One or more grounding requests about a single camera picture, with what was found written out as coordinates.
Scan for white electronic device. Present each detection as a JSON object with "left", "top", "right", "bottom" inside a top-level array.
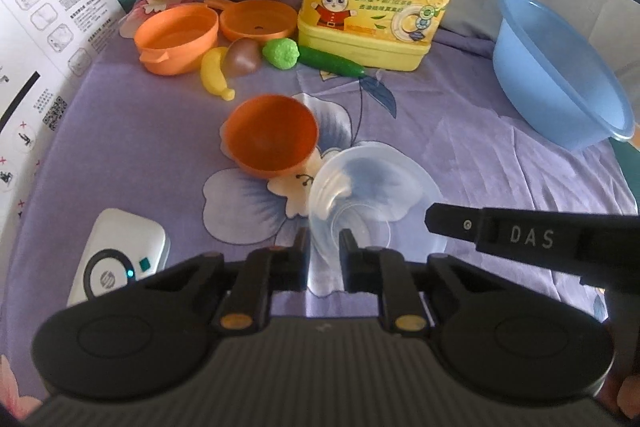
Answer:
[{"left": 66, "top": 208, "right": 171, "bottom": 308}]

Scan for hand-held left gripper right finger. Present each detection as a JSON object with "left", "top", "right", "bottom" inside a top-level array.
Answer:
[{"left": 339, "top": 228, "right": 506, "bottom": 334}]

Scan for white paper manual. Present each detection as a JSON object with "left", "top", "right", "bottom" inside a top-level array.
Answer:
[{"left": 0, "top": 0, "right": 126, "bottom": 253}]

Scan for orange toy pan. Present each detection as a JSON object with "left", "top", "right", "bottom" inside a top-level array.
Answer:
[{"left": 204, "top": 0, "right": 299, "bottom": 44}]

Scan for clear plastic bowl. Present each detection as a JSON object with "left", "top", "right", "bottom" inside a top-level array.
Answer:
[{"left": 306, "top": 144, "right": 447, "bottom": 298}]

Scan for orange plastic bowl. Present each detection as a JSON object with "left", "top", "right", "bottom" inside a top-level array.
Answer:
[{"left": 220, "top": 94, "right": 321, "bottom": 178}]

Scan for brown toy fruit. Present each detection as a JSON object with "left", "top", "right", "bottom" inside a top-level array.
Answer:
[{"left": 223, "top": 38, "right": 262, "bottom": 78}]

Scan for orange toy pot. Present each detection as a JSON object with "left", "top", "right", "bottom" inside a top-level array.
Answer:
[{"left": 134, "top": 4, "right": 220, "bottom": 76}]

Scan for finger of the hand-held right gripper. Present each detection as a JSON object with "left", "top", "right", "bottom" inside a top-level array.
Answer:
[{"left": 424, "top": 203, "right": 584, "bottom": 279}]

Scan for dark green toy cucumber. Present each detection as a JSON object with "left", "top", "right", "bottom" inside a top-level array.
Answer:
[{"left": 298, "top": 46, "right": 366, "bottom": 78}]

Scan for light green toy vegetable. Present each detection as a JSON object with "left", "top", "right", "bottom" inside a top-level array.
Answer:
[{"left": 262, "top": 38, "right": 301, "bottom": 70}]

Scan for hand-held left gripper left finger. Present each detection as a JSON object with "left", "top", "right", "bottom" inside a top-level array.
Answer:
[{"left": 145, "top": 228, "right": 309, "bottom": 334}]

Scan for yellow toy banana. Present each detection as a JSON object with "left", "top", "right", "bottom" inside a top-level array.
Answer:
[{"left": 200, "top": 47, "right": 236, "bottom": 102}]

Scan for purple floral bedsheet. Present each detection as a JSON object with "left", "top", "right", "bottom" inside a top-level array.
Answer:
[{"left": 0, "top": 0, "right": 640, "bottom": 413}]

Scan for large blue plastic basin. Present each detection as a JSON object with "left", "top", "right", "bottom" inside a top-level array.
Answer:
[{"left": 492, "top": 0, "right": 637, "bottom": 152}]

